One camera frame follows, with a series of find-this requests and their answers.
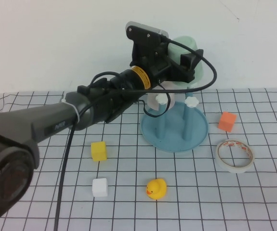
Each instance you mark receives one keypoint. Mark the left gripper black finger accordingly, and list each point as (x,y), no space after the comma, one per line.
(192,59)

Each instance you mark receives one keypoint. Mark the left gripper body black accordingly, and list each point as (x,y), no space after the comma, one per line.
(157,65)

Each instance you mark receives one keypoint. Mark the green plastic cup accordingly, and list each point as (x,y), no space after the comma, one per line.
(179,48)

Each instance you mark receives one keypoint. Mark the left robot arm black grey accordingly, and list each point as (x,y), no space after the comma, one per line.
(44,118)

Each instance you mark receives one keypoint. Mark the pink plastic cup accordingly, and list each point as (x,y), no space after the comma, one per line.
(152,103)

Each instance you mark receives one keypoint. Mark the blue cup stand with pegs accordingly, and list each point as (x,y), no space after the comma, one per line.
(174,137)

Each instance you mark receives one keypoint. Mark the white tape roll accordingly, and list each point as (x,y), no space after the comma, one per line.
(227,167)

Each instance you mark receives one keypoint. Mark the orange cube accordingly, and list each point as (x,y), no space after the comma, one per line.
(227,121)

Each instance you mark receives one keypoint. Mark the white zip tie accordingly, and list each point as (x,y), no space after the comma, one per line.
(75,110)

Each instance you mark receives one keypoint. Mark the yellow cube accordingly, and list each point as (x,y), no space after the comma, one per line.
(99,151)

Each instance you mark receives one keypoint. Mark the white black-grid tablecloth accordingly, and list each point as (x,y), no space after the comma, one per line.
(176,211)

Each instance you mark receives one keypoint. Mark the yellow rubber duck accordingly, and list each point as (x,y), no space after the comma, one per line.
(156,188)

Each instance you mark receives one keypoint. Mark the white cube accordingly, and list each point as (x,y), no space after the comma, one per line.
(100,187)

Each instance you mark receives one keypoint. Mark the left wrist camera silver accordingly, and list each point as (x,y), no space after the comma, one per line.
(143,31)

